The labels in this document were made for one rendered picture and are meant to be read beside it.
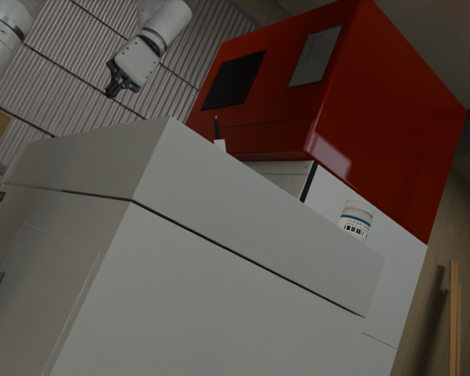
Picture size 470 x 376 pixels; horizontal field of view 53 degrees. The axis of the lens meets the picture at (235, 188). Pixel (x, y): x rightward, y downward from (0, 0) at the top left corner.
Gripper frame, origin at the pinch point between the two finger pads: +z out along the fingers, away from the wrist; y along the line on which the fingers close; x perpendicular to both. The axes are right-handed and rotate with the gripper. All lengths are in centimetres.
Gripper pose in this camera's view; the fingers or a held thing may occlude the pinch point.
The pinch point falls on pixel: (112, 89)
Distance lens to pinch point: 127.0
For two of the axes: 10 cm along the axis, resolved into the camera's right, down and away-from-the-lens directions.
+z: -5.1, 7.9, -3.4
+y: -6.2, -6.1, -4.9
